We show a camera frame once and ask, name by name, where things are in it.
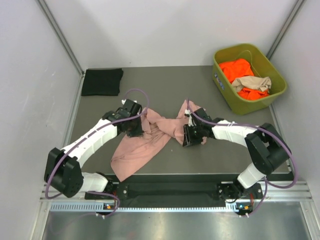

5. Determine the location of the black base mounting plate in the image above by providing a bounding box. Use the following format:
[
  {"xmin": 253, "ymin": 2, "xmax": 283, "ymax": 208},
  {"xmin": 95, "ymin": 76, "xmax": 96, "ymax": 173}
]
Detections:
[{"xmin": 84, "ymin": 172, "xmax": 296, "ymax": 208}]

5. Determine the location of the folded black t shirt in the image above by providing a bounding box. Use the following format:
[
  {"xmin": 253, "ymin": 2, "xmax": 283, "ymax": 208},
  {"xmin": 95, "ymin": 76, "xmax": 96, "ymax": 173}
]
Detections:
[{"xmin": 81, "ymin": 68, "xmax": 124, "ymax": 96}]

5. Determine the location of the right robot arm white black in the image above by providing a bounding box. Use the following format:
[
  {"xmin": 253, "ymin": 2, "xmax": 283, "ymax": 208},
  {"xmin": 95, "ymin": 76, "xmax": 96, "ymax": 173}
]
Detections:
[{"xmin": 182, "ymin": 108, "xmax": 291, "ymax": 198}]

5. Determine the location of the aluminium corner post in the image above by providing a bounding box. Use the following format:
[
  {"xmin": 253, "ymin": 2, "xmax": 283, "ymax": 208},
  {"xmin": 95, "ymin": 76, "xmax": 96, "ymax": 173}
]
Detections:
[
  {"xmin": 266, "ymin": 0, "xmax": 306, "ymax": 60},
  {"xmin": 35, "ymin": 0, "xmax": 84, "ymax": 76}
]

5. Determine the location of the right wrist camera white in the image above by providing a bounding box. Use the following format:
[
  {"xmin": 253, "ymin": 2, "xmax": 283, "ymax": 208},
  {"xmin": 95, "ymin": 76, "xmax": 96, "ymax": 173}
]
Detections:
[{"xmin": 184, "ymin": 109, "xmax": 195, "ymax": 127}]

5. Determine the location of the orange t shirt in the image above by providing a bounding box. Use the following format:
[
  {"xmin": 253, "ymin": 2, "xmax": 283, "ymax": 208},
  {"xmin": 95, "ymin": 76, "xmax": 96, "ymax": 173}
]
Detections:
[{"xmin": 219, "ymin": 58, "xmax": 270, "ymax": 101}]

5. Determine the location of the beige t shirt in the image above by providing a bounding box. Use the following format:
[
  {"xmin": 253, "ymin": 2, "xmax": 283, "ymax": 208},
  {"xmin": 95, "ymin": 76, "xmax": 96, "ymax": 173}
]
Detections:
[{"xmin": 231, "ymin": 76, "xmax": 272, "ymax": 93}]

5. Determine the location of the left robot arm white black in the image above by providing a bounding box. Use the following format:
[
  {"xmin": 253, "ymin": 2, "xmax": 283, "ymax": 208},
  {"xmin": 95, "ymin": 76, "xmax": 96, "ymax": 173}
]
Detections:
[{"xmin": 44, "ymin": 99, "xmax": 143, "ymax": 199}]

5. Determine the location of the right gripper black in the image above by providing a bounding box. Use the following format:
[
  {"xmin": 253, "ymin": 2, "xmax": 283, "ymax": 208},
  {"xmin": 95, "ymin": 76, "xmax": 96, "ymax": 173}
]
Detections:
[{"xmin": 183, "ymin": 123, "xmax": 204, "ymax": 147}]

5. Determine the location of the olive green plastic bin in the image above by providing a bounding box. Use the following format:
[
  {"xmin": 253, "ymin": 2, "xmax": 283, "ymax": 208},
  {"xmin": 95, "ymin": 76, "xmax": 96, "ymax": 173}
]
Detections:
[{"xmin": 212, "ymin": 43, "xmax": 287, "ymax": 115}]

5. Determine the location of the right aluminium corner post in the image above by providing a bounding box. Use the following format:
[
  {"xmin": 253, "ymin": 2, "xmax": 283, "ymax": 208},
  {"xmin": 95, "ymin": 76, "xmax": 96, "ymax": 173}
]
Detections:
[{"xmin": 266, "ymin": 0, "xmax": 306, "ymax": 60}]

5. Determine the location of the grey slotted cable duct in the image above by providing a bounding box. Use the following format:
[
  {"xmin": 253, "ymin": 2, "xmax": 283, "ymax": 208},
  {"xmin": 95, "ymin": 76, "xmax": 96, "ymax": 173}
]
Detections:
[{"xmin": 50, "ymin": 202, "xmax": 249, "ymax": 213}]

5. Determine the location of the left aluminium corner post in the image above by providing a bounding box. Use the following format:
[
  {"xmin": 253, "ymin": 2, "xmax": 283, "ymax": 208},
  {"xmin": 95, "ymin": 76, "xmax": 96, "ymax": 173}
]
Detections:
[{"xmin": 35, "ymin": 0, "xmax": 84, "ymax": 76}]

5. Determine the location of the pink t shirt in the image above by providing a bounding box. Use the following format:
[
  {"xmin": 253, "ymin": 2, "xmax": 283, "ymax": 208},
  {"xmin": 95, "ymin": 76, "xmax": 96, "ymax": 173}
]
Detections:
[{"xmin": 110, "ymin": 101, "xmax": 189, "ymax": 182}]

